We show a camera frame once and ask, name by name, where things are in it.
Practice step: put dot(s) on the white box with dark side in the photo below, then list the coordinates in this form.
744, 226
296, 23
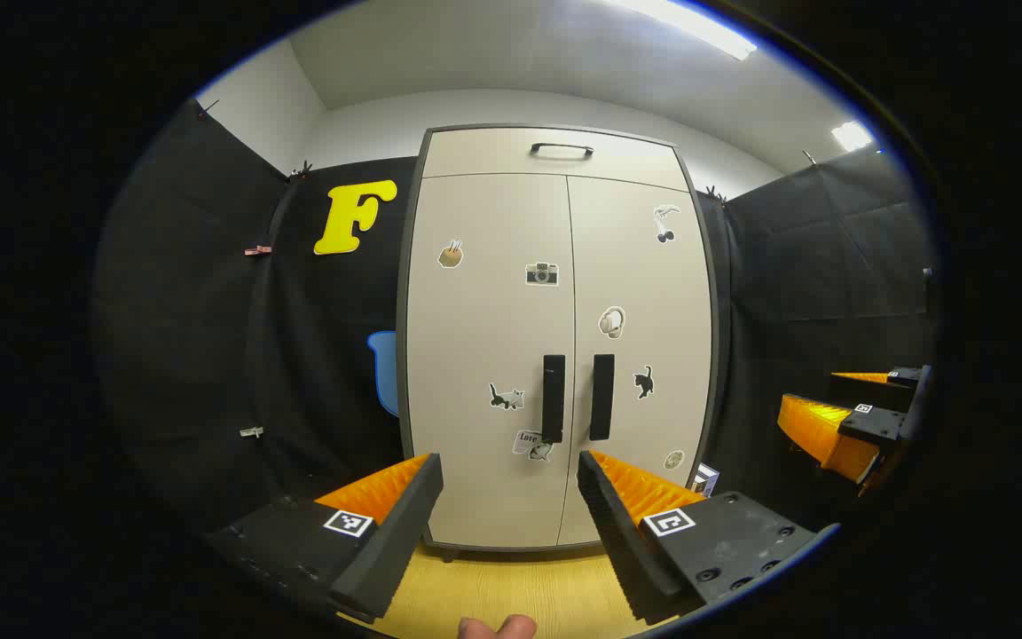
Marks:
706, 481

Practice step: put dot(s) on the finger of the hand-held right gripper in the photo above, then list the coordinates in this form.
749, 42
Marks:
817, 430
866, 383

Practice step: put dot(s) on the cabinet door with headphone sticker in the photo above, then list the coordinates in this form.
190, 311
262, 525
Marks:
653, 293

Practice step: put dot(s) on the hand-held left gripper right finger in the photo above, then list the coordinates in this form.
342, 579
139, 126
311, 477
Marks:
622, 550

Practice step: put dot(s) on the black backdrop cloth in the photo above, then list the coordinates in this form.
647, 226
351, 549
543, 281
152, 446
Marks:
209, 355

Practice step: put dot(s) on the beige double-door shoe cabinet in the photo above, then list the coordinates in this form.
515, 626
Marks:
493, 153

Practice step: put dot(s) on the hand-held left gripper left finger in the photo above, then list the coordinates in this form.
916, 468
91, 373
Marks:
396, 541

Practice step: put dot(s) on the cabinet door with camera sticker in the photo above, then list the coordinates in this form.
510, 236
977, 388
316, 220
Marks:
484, 337

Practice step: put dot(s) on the small ceiling light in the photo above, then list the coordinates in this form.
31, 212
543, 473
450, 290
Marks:
852, 136

